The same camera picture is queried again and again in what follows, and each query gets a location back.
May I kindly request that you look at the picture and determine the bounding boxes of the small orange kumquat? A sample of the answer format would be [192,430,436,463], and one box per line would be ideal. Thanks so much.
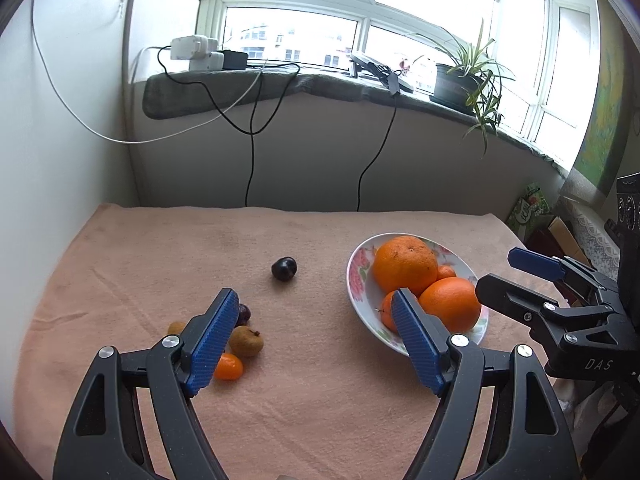
[214,352,244,382]

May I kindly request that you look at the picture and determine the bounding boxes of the black adapter box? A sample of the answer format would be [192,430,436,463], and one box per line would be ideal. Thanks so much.
[221,50,248,70]

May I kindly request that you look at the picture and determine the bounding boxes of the small mandarin in bowl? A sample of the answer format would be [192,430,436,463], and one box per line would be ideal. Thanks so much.
[378,290,398,335]

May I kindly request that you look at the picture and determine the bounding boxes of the small tan longan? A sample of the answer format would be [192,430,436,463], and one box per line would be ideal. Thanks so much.
[166,321,186,336]

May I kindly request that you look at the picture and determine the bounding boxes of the white power adapter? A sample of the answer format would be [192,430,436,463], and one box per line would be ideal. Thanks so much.
[169,35,224,72]

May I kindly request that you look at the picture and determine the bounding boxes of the black cable right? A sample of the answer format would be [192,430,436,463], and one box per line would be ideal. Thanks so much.
[354,98,399,213]

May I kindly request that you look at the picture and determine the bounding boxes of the dark red cherry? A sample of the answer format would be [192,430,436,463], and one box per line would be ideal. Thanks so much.
[235,304,252,326]

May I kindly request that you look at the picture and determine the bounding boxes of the brown longan with stem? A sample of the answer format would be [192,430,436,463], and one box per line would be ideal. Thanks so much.
[228,325,264,358]

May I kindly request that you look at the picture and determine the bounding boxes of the white cable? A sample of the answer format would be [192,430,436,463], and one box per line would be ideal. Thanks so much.
[30,0,264,146]

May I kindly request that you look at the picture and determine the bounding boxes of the white floral bowl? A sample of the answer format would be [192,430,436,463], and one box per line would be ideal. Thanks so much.
[346,232,477,356]

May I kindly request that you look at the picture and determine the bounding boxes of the black cable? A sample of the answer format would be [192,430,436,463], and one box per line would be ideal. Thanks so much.
[354,98,399,213]
[156,45,302,207]

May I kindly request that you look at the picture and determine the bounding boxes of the black device on sill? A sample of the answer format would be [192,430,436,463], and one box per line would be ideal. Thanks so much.
[347,51,414,96]

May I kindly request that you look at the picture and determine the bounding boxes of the large rough orange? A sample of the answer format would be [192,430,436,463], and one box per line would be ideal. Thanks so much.
[371,235,438,296]

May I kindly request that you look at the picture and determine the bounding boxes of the dark black plum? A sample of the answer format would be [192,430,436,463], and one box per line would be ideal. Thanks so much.
[271,257,297,282]

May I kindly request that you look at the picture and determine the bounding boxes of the tiny orange fruit behind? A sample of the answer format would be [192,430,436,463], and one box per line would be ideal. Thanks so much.
[437,266,457,280]

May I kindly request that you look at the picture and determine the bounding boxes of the green patterned bag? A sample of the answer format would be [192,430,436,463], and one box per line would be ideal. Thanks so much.
[506,183,551,242]

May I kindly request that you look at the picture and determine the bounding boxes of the black cable left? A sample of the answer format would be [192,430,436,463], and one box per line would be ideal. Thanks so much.
[156,45,302,207]

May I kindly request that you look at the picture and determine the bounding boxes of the potted spider plant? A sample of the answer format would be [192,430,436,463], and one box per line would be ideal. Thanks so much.
[430,22,513,153]

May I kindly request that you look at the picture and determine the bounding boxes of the smooth large orange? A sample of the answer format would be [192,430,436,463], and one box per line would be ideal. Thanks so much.
[419,278,482,334]

